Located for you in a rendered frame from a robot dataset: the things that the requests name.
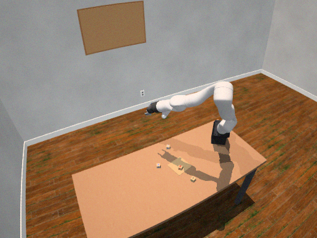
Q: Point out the tan flat mat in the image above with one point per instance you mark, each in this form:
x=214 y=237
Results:
x=174 y=165

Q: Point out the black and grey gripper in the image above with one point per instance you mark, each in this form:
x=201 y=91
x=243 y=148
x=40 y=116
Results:
x=156 y=107

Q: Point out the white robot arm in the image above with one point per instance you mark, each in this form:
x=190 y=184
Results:
x=223 y=97

